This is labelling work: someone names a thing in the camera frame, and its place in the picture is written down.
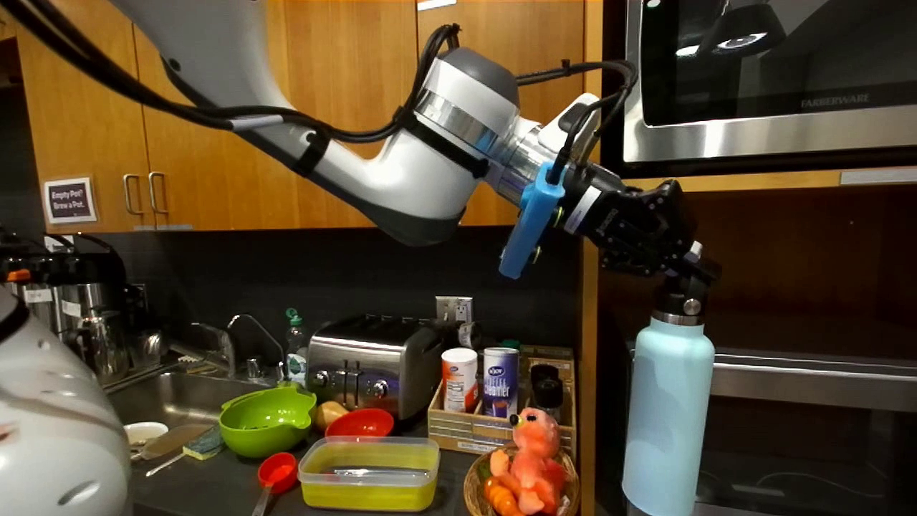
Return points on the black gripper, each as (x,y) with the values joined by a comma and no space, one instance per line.
(630,224)

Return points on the light blue water bottle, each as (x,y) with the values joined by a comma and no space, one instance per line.
(667,411)

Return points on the green-capped dish soap bottle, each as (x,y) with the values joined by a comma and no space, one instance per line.
(295,358)

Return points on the stainless microwave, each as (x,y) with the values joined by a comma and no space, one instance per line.
(763,132)

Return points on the black can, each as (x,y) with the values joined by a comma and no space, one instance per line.
(544,391)

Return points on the stainless built-in oven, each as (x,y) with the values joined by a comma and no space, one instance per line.
(811,439)

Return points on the blue and white can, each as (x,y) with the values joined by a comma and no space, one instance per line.
(498,378)

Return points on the white cup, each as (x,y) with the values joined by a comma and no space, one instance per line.
(460,378)

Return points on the wooden crate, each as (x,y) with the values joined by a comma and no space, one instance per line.
(460,431)

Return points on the orange toy carrot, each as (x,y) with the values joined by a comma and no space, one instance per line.
(498,500)

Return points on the wicker basket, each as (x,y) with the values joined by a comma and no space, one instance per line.
(474,490)

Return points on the silver toaster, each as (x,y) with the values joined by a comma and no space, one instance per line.
(368,368)

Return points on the red bowl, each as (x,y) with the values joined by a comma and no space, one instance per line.
(362,421)

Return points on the white cabinet paper tag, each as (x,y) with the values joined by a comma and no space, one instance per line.
(437,4)

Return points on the yellow-green plastic container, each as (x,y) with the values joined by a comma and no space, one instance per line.
(368,477)

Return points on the tan toy potato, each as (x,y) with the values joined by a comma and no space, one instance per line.
(334,414)

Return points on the curved metal faucet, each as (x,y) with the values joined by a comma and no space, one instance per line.
(262,331)

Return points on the green colander bowl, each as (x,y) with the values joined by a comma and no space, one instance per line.
(262,426)

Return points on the red measuring cup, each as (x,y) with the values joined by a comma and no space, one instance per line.
(278,472)

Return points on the small sink tap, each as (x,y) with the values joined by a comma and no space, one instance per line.
(219,344)

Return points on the stainless steel sink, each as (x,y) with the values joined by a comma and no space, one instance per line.
(189,391)

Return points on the green dish sponge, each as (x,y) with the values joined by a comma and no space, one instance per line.
(205,444)

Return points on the small white dish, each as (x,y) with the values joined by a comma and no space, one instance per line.
(144,433)

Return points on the black and steel coffee machine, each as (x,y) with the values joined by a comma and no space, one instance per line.
(76,305)

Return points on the dark cabinet label sign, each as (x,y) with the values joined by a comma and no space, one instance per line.
(70,198)

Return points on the wall power outlet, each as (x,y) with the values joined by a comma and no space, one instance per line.
(454,317)

